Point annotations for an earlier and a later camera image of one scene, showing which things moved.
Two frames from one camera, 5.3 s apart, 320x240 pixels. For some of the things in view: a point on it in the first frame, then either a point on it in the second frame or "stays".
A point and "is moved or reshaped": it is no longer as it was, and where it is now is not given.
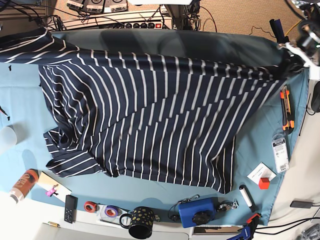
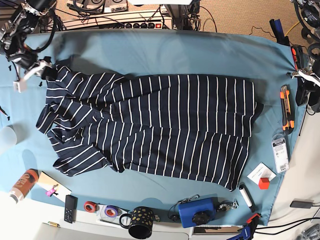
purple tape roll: (111, 211) stays
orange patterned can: (24, 185) stays
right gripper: (307, 44) to (307, 73)
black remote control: (70, 209) stays
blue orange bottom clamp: (248, 229) stays
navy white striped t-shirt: (169, 105) is moved or reshaped
